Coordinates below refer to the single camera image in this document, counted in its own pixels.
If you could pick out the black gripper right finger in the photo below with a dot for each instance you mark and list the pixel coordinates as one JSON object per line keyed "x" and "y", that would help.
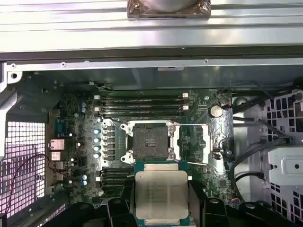
{"x": 196, "y": 208}

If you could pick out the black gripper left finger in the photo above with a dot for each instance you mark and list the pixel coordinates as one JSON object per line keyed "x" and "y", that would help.
{"x": 129, "y": 208}

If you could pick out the silver square CPU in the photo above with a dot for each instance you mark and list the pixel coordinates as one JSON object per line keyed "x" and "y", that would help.
{"x": 161, "y": 194}

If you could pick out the RAM slot with black clips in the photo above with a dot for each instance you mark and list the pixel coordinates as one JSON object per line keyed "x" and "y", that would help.
{"x": 142, "y": 114}
{"x": 116, "y": 172}
{"x": 142, "y": 101}

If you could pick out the silver metal socket cover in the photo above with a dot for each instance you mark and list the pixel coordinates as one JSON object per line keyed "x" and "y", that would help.
{"x": 206, "y": 144}

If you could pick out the black CPU socket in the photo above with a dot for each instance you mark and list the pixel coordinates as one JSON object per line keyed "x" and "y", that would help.
{"x": 149, "y": 142}

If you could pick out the thin metal locking lever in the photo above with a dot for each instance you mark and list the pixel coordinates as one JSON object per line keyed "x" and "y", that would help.
{"x": 113, "y": 120}

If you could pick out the green motherboard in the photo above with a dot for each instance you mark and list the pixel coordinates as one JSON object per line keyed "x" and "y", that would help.
{"x": 201, "y": 179}

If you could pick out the square black chip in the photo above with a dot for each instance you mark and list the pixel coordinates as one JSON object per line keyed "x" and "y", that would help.
{"x": 222, "y": 182}

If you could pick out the silver internal USB port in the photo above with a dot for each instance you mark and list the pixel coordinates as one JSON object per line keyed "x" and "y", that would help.
{"x": 216, "y": 150}

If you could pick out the blue-topped capacitor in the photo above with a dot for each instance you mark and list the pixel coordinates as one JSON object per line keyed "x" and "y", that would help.
{"x": 96, "y": 130}
{"x": 96, "y": 148}
{"x": 96, "y": 155}
{"x": 96, "y": 140}

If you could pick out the silver rear port block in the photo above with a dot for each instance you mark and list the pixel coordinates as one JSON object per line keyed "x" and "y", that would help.
{"x": 56, "y": 156}
{"x": 56, "y": 144}

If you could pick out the round silver coin battery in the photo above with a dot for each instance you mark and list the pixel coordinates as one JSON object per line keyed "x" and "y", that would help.
{"x": 216, "y": 110}

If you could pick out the blue rear port connector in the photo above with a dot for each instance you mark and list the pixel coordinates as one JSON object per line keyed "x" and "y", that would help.
{"x": 60, "y": 128}

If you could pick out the grey metal PC case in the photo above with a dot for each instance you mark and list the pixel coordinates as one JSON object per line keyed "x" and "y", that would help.
{"x": 142, "y": 64}

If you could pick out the grey metal bracket with hole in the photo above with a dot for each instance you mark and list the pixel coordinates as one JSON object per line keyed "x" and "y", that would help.
{"x": 279, "y": 156}

